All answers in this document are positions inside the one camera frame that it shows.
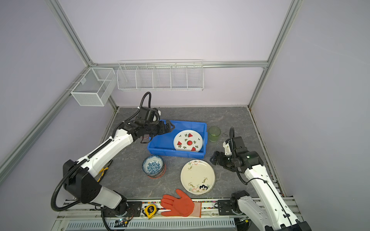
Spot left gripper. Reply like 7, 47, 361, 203
145, 120, 175, 137

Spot white watermelon pattern plate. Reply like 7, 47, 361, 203
173, 130, 203, 152

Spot cream floral plate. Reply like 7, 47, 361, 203
180, 159, 216, 195

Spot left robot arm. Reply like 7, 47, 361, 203
51, 91, 175, 216

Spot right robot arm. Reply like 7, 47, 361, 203
210, 127, 311, 231

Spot blue plastic bin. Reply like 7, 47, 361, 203
147, 120, 208, 159

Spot green transparent cup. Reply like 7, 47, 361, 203
208, 126, 221, 142

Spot blue patterned bowl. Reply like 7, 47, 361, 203
142, 155, 164, 176

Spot red rubber glove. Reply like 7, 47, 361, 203
161, 189, 202, 218

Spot white mesh basket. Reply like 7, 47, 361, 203
71, 67, 117, 106

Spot yellow tape measure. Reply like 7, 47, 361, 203
143, 203, 157, 219

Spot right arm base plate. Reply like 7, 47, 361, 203
214, 199, 241, 216

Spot white wire wall rack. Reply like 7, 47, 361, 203
117, 59, 204, 91

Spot white vented rail cover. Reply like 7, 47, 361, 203
64, 218, 236, 231

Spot yellow handled pliers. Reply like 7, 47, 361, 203
97, 160, 113, 182

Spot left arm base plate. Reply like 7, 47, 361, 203
102, 201, 143, 218

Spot aluminium frame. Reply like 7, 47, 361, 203
0, 0, 304, 223

